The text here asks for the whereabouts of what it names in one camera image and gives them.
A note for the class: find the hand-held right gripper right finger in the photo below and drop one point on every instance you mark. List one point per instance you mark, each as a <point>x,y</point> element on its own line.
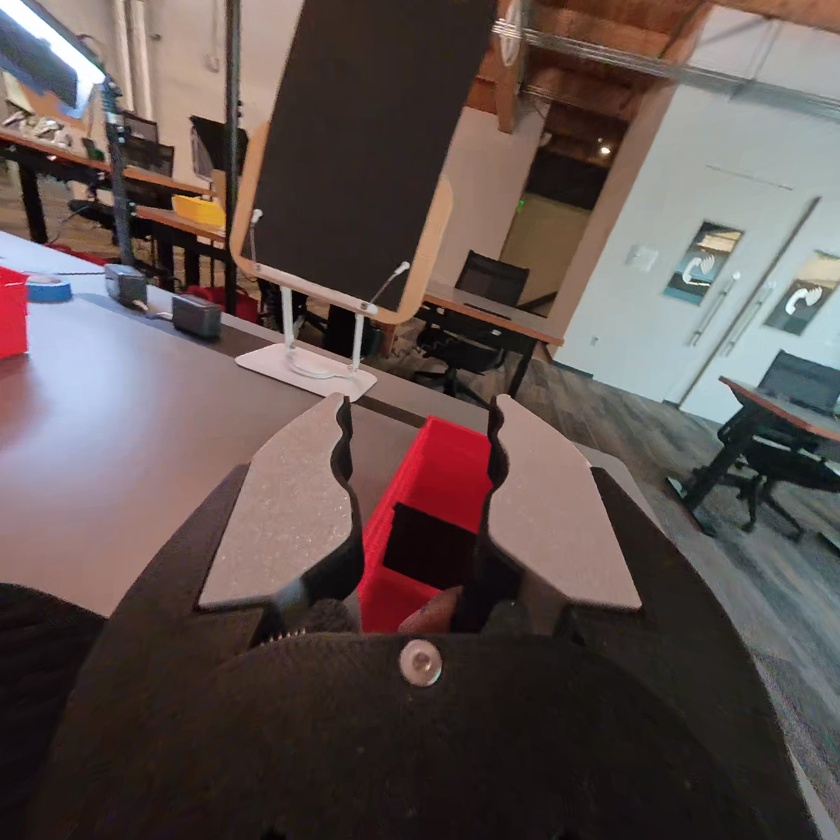
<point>558,518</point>

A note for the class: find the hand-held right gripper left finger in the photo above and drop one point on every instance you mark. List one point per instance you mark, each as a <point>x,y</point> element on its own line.
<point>282,512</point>

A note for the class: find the red plastic bin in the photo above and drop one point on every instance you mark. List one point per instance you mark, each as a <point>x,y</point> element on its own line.
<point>12,315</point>
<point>433,472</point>

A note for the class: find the person's right hand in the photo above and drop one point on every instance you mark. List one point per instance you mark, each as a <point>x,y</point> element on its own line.
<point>430,617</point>

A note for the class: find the black rectangular block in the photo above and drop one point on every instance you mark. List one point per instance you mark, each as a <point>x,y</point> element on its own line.
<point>426,544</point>

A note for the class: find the white metal stand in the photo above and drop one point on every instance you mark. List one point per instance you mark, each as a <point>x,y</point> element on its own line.
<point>282,364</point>

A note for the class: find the grey power adapter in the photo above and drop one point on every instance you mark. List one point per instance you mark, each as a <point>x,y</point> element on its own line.
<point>197,318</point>
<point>124,285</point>

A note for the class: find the wooden office desk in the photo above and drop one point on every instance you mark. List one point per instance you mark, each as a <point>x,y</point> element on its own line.
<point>774,410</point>
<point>499,315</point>

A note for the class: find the black office chair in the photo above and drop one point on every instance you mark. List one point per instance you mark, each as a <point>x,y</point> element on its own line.
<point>800,380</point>
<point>489,272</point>

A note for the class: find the yellow plastic bin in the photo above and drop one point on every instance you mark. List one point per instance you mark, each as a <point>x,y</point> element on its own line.
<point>197,211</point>

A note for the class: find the blue tape roll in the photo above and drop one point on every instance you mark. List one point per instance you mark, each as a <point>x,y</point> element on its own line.
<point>46,295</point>

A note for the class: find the black board with wooden rim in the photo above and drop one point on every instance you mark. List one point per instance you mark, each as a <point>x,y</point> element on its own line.
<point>367,131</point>

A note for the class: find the black vertical pole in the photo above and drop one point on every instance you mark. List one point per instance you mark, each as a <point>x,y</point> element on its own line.
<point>232,98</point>

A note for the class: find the bright light panel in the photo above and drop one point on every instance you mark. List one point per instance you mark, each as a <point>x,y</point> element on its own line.
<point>59,46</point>

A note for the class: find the phone icon wall poster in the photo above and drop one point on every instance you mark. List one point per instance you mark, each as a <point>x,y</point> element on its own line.
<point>804,295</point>
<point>702,262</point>

